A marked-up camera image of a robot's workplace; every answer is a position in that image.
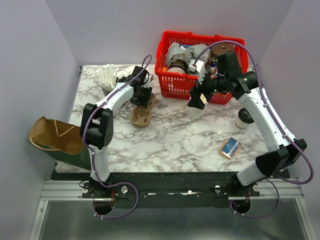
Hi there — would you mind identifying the brown lidded round box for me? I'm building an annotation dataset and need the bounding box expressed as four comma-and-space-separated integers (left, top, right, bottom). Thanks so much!
211, 43, 235, 58

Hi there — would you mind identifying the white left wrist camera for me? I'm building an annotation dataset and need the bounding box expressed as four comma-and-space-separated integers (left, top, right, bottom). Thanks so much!
142, 73, 153, 88

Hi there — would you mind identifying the black plastic cup lid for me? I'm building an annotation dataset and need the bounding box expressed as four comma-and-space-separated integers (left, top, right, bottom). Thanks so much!
238, 107, 254, 124

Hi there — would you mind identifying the white paper cup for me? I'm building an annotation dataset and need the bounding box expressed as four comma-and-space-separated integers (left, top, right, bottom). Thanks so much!
235, 117, 251, 130

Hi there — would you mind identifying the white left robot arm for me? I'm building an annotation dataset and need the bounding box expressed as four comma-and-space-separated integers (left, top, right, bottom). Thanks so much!
80, 66, 155, 198

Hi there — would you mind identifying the black labelled tub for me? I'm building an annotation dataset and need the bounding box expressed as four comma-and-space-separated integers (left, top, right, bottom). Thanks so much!
167, 54, 188, 75

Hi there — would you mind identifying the blue orange card box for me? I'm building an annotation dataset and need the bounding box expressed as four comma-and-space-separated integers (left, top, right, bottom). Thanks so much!
219, 137, 242, 159

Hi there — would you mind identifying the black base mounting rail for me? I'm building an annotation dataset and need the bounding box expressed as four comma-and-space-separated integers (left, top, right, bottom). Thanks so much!
82, 172, 260, 209

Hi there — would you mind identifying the brown cardboard cup carrier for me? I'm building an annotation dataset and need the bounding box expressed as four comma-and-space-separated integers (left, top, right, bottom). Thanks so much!
129, 93, 156, 128

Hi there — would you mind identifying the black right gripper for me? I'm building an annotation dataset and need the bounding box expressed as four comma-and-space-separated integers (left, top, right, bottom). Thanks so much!
186, 68, 227, 110

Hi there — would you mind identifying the grey plastic mailer bag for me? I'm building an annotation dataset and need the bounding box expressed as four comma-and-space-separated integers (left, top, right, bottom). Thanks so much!
164, 42, 207, 67

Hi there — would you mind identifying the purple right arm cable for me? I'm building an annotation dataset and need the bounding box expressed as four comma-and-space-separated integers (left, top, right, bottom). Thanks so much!
193, 39, 315, 218

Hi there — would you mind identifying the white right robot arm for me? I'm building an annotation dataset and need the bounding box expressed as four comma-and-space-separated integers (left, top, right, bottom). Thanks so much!
187, 52, 307, 196

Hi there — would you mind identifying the red plastic shopping basket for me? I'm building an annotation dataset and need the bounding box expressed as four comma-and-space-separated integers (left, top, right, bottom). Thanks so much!
154, 31, 246, 100

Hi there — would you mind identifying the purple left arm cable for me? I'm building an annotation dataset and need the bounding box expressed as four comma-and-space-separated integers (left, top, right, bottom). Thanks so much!
82, 54, 153, 220

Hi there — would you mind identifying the stack of paper cups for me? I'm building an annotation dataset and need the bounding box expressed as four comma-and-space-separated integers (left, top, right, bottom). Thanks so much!
187, 100, 208, 121

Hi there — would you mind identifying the brown green paper bag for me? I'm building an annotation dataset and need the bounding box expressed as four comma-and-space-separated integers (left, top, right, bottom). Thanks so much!
28, 116, 91, 171

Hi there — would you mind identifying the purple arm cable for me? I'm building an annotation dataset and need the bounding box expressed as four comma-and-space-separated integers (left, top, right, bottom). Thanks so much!
193, 39, 315, 218
82, 54, 153, 220

